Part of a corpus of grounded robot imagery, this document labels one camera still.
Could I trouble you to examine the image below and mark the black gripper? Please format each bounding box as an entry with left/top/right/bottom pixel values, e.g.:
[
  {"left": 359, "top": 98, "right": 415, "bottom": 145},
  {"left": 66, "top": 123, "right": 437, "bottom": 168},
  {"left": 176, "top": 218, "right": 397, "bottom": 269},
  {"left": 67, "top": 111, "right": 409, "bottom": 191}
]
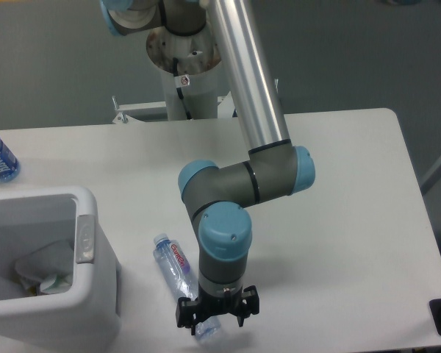
[{"left": 176, "top": 285, "right": 259, "bottom": 335}]

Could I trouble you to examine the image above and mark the clear plastic bottle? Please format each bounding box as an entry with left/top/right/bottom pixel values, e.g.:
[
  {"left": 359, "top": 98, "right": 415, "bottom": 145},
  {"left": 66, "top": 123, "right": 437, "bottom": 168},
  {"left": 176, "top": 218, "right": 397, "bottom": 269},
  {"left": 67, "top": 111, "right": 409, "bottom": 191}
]
[{"left": 153, "top": 233, "right": 221, "bottom": 345}]

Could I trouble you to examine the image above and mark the clear plastic bag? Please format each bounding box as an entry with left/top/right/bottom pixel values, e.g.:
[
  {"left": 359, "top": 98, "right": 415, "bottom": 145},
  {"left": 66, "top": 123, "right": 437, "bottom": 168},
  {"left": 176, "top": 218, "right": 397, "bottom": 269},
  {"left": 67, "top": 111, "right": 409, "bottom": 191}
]
[{"left": 14, "top": 240, "right": 74, "bottom": 296}]

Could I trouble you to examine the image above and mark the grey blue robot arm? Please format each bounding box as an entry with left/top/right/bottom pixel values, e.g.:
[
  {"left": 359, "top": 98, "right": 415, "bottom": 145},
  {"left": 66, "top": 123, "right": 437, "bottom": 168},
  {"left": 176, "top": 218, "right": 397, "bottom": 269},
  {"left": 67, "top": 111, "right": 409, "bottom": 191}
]
[{"left": 100, "top": 1, "right": 315, "bottom": 332}]

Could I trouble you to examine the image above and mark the white trash can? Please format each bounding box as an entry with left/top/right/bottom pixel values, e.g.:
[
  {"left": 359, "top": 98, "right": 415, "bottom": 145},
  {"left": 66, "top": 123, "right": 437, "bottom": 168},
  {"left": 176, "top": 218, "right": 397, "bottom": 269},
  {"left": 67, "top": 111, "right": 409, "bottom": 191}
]
[{"left": 0, "top": 186, "right": 121, "bottom": 352}]

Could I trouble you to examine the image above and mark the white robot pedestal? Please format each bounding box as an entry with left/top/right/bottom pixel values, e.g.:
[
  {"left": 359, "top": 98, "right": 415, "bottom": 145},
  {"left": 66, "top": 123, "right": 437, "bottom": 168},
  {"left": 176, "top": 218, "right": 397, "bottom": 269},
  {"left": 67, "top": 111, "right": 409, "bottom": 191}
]
[{"left": 146, "top": 25, "right": 237, "bottom": 121}]

